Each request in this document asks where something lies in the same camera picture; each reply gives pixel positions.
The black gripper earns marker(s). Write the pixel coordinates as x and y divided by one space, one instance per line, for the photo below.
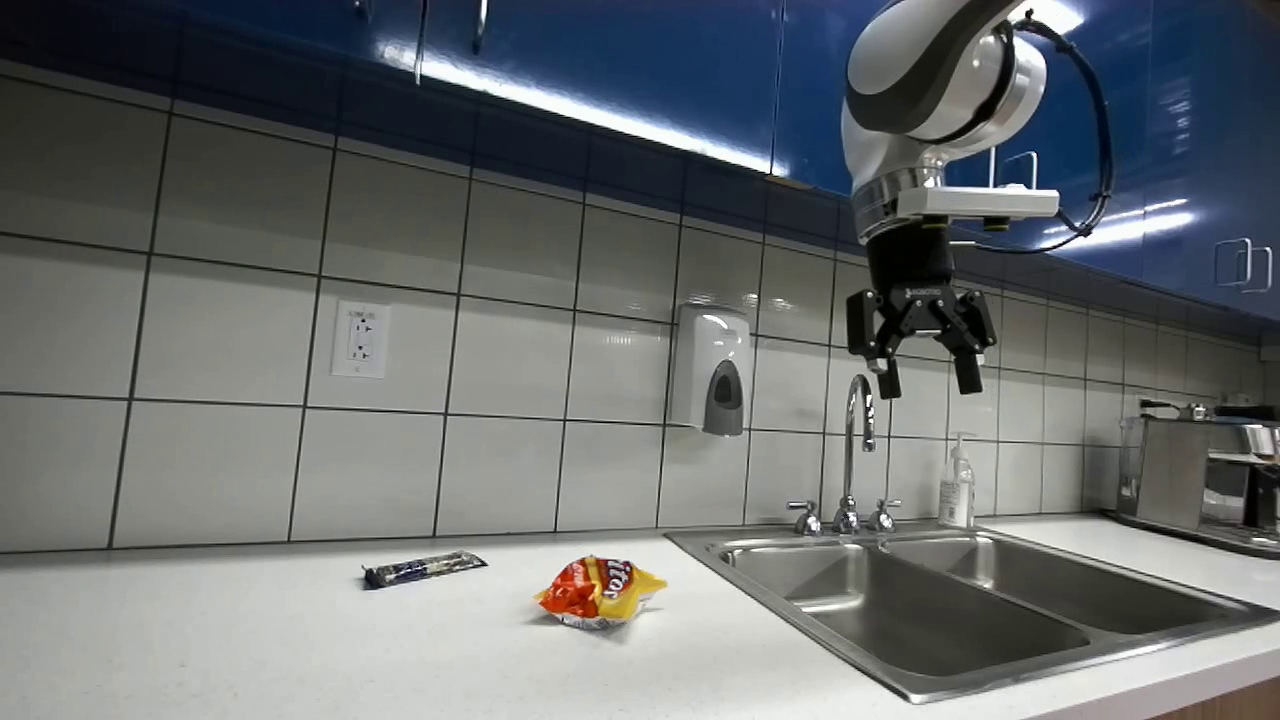
908 264

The orange and yellow chips packet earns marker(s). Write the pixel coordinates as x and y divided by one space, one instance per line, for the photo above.
599 589

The blue upper cabinets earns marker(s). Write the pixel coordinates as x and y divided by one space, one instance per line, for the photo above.
640 67

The chrome gooseneck faucet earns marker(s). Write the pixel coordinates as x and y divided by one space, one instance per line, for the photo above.
849 452

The stainless steel double sink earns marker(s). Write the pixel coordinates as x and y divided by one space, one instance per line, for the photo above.
932 625

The clear soap pump bottle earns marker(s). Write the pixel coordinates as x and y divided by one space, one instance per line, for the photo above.
958 494

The black marker pen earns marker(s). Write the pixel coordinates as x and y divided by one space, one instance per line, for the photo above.
427 571

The white wall power outlet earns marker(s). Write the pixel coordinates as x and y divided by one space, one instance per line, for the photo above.
362 340

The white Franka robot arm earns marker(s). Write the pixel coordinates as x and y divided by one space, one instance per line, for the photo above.
923 62

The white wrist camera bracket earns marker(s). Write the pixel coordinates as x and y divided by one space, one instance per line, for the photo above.
987 203

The white wall soap dispenser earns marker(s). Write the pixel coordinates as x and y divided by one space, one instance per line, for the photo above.
711 375

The silver toaster oven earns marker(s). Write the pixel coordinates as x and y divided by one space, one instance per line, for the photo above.
1182 482

